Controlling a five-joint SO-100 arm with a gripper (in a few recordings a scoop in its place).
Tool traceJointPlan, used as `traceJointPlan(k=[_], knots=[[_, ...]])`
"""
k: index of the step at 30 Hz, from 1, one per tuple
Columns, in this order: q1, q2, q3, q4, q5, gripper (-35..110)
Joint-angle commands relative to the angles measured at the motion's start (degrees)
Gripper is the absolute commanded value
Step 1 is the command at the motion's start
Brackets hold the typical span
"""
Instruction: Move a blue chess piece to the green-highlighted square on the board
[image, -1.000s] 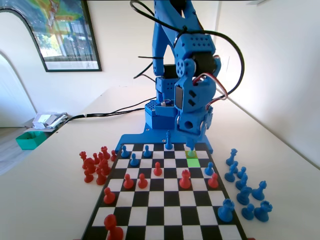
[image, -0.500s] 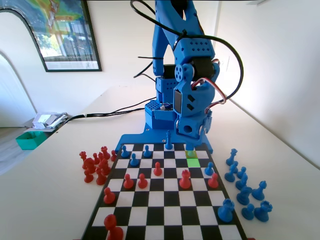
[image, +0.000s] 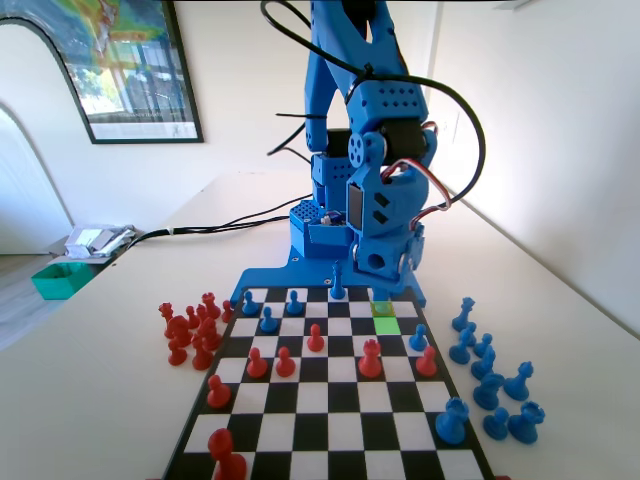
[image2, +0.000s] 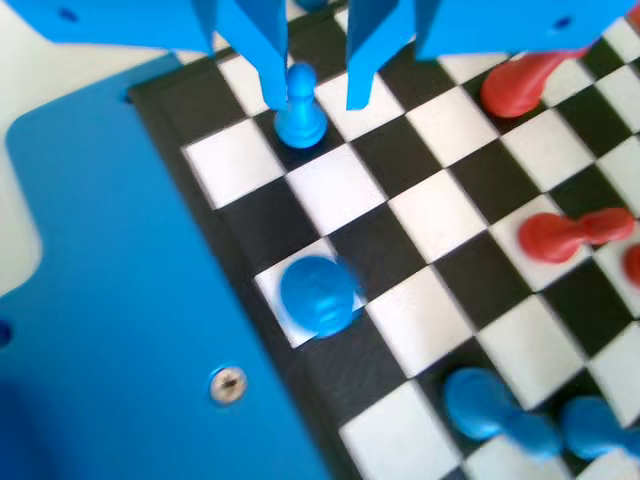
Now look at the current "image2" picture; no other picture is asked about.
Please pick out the tall blue piece back row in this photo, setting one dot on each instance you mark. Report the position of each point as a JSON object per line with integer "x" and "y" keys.
{"x": 315, "y": 295}

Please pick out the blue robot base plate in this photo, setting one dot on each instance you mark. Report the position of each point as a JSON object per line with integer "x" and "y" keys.
{"x": 125, "y": 250}

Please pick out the black and white chessboard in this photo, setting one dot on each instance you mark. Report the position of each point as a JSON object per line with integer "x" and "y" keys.
{"x": 425, "y": 210}

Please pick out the red chess pawn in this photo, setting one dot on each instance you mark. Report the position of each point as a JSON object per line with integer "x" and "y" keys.
{"x": 550, "y": 237}
{"x": 634, "y": 265}

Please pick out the silver plate screw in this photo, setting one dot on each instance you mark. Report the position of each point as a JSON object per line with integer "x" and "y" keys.
{"x": 228, "y": 385}

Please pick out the blue chess pawn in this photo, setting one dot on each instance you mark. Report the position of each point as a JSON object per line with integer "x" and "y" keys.
{"x": 300, "y": 125}
{"x": 585, "y": 425}
{"x": 475, "y": 400}

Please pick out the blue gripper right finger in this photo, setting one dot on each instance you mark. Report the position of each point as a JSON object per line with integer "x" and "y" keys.
{"x": 370, "y": 45}

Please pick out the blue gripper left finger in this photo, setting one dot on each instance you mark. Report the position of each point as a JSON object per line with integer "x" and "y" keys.
{"x": 260, "y": 40}

